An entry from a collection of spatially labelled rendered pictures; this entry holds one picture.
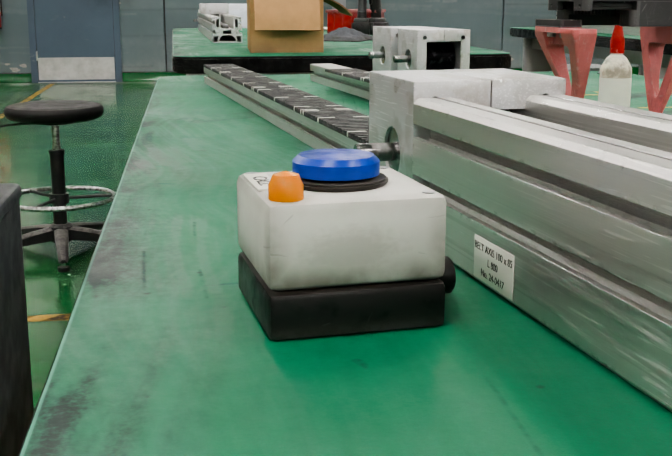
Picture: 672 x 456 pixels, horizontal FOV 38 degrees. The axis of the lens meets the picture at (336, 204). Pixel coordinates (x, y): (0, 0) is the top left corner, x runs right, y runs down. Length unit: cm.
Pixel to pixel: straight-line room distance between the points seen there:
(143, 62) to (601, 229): 1117
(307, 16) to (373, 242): 227
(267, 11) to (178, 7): 883
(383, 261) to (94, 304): 15
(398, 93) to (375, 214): 20
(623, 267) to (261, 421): 15
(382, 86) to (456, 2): 1127
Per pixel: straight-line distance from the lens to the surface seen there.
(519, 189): 45
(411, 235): 42
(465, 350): 41
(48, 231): 374
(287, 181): 40
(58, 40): 1156
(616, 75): 121
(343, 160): 43
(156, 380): 38
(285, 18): 266
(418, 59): 157
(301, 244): 41
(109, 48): 1150
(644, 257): 37
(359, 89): 146
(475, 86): 60
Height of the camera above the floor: 92
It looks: 12 degrees down
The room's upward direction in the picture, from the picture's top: straight up
